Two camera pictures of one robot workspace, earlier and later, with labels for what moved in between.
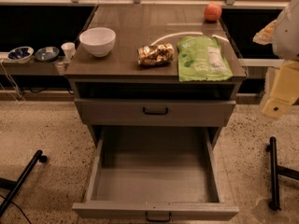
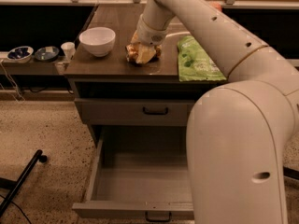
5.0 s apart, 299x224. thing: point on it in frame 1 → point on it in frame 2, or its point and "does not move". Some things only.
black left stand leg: [13, 185] does not move
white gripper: [287, 36] → [149, 35]
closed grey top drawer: [152, 112] does not move
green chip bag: [201, 59] does not move
